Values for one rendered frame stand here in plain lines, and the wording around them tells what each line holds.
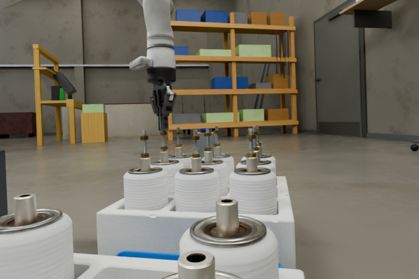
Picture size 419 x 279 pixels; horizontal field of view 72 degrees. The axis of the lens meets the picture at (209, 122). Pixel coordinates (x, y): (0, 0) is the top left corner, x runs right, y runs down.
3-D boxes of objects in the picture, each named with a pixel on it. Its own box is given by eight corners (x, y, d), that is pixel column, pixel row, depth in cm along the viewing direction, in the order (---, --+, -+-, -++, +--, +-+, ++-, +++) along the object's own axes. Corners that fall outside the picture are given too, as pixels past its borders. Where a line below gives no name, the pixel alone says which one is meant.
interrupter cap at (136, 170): (120, 174, 63) (120, 171, 63) (141, 169, 70) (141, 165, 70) (150, 176, 60) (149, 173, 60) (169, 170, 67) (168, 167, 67)
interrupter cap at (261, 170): (254, 168, 65) (254, 165, 65) (279, 173, 58) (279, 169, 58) (226, 172, 61) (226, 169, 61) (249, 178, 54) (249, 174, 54)
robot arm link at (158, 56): (128, 70, 76) (127, 47, 76) (168, 73, 82) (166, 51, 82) (138, 64, 68) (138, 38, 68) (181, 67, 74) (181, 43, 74)
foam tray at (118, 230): (98, 300, 59) (95, 212, 59) (167, 228, 97) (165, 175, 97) (297, 322, 51) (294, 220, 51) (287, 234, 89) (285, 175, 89)
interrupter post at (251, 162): (252, 171, 61) (252, 156, 61) (260, 173, 59) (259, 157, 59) (244, 173, 60) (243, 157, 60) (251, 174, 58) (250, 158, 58)
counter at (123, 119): (163, 134, 746) (161, 102, 745) (60, 139, 699) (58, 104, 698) (161, 133, 823) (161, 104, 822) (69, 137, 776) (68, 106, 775)
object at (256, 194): (257, 245, 66) (254, 166, 66) (288, 261, 58) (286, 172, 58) (222, 256, 61) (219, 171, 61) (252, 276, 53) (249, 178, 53)
